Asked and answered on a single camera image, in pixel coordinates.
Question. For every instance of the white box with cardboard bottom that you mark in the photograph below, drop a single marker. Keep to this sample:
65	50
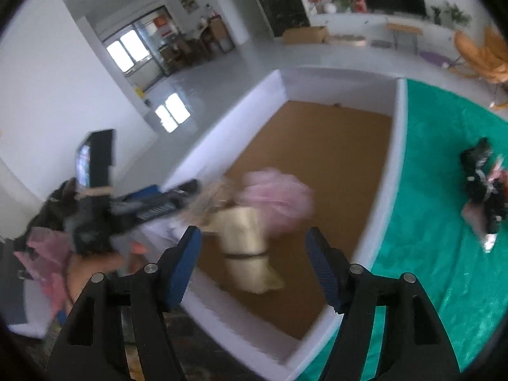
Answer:
317	147

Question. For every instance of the large green potted plant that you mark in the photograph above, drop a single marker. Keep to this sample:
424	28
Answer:
456	14

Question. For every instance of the wooden dining furniture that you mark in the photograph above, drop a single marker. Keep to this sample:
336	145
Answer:
206	39

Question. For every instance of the beige cloth with band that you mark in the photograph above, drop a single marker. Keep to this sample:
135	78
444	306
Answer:
246	246

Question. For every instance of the tall black cabinet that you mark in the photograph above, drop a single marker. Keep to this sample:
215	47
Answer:
278	0

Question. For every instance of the person's pink clothing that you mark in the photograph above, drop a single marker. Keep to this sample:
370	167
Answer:
41	254

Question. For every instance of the dark cloth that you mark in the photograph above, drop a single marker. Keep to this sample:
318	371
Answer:
51	206

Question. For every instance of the pink bath pouf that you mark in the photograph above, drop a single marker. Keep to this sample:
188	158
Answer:
278	198

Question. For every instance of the white round vase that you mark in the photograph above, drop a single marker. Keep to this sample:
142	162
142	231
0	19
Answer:
330	8

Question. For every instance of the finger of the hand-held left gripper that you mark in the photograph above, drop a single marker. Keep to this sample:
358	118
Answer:
166	204
145	191

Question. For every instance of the purple floor mat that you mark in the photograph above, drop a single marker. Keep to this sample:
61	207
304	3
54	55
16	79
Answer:
434	57

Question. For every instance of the bushy green potted plant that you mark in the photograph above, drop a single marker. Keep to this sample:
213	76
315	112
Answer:
343	0

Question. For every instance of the black plastic bag roll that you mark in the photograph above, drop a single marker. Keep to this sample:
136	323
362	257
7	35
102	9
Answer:
476	166

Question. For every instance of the person's left hand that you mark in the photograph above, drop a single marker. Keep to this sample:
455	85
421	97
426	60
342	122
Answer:
95	278

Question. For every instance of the wooden stool with metal legs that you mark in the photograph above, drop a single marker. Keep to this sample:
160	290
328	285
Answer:
404	28

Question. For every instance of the orange lounge chair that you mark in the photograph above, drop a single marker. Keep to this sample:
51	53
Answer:
480	55

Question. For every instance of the white television cabinet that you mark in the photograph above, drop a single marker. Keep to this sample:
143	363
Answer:
357	22

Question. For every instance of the glass balcony door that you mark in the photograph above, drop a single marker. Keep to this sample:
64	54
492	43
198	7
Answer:
135	43

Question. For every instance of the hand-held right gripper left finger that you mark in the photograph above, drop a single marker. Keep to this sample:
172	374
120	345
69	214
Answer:
184	270

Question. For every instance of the round beige tray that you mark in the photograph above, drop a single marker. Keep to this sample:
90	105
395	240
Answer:
347	40

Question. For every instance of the small potted plant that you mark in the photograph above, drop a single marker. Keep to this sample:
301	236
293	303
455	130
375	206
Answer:
436	14

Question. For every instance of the brown cardboard box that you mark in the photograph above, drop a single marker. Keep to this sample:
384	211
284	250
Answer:
303	35

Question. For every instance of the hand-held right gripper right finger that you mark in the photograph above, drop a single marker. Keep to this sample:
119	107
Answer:
321	270

